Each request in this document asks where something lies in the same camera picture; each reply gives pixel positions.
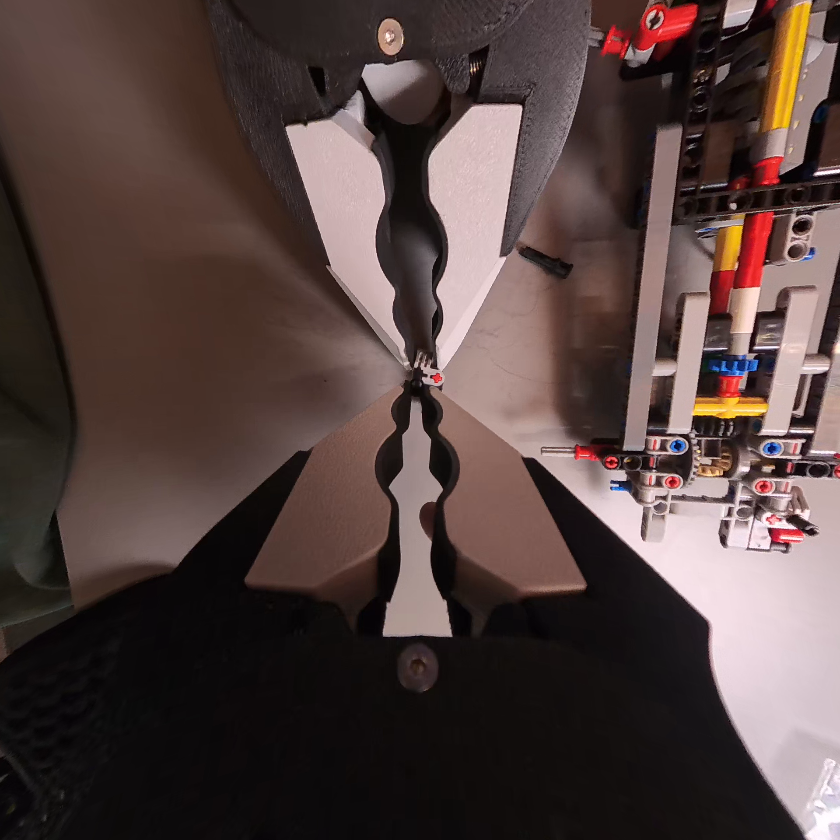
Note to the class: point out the clear plastic bags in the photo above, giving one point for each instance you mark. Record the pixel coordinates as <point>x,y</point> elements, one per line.
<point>823,800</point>

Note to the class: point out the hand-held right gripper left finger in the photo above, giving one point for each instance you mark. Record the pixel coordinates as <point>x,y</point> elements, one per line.
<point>321,518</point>

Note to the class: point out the toy car chassis model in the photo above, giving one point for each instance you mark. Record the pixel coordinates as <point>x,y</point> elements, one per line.
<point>663,262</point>

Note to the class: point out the person's right hand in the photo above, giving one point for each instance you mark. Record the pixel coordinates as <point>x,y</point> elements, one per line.
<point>426,518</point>

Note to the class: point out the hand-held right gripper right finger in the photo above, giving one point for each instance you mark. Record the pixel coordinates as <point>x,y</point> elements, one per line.
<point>512,518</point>

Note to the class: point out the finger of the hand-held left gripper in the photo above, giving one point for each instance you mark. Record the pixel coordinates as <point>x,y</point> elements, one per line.
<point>479,197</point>
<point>341,197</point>

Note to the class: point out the grey toy connector red pin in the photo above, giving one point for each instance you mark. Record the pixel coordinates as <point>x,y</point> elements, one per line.
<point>432,374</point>

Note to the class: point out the long black toy pin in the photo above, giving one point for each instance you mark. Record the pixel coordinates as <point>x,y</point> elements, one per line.
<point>548,260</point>

